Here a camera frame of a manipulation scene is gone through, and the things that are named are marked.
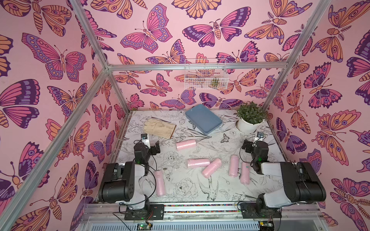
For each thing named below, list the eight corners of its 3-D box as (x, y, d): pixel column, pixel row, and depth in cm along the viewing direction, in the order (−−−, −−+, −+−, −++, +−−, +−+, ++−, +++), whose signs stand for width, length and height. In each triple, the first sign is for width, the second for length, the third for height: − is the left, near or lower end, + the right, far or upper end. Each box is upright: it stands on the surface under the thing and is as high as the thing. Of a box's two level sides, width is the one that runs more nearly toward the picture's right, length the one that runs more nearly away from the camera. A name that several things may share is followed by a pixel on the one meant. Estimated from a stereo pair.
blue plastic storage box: (203, 137, 106) (203, 134, 104) (181, 114, 121) (181, 111, 119) (222, 124, 113) (223, 122, 111) (199, 104, 129) (199, 101, 126)
